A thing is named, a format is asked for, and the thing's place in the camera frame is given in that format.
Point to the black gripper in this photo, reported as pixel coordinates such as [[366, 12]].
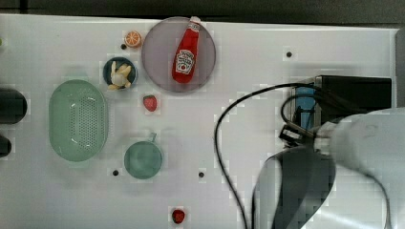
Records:
[[292, 135]]

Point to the black toaster oven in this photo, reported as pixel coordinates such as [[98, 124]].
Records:
[[364, 93]]

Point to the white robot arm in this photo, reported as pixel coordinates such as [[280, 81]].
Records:
[[351, 176]]

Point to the red ketchup bottle toy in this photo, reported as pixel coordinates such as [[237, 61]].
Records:
[[187, 51]]

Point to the small red fruit toy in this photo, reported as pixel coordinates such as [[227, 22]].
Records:
[[178, 216]]

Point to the red strawberry toy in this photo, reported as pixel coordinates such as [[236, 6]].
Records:
[[150, 103]]

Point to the grey round plate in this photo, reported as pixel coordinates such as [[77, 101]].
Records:
[[158, 52]]

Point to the blue bowl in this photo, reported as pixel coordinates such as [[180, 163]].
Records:
[[133, 76]]

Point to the peeled banana toy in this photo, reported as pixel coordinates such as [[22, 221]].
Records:
[[119, 76]]

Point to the orange slice toy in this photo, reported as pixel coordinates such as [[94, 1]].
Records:
[[133, 39]]

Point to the green perforated colander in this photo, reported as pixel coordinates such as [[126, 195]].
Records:
[[78, 120]]

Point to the black cylinder holder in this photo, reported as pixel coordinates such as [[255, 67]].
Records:
[[13, 106]]

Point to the green cup with handle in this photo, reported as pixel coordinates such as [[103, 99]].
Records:
[[143, 159]]

